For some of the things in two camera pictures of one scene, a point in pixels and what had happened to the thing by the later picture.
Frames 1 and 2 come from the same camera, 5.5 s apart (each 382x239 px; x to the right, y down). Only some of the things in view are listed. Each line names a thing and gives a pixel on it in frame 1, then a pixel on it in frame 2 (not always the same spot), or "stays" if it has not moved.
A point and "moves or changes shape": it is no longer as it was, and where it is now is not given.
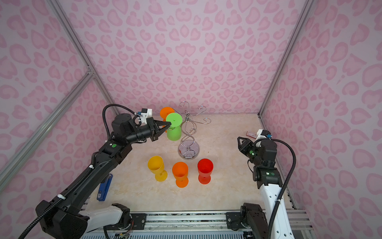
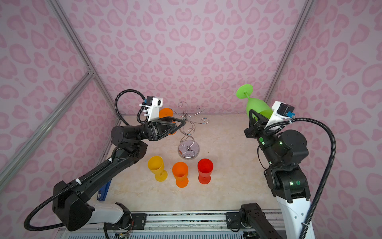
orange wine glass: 164,112 stays
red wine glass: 205,167 stays
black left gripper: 155,131 stays
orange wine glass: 180,171 stays
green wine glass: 174,131 moves or changes shape
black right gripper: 245,146 → 255,126
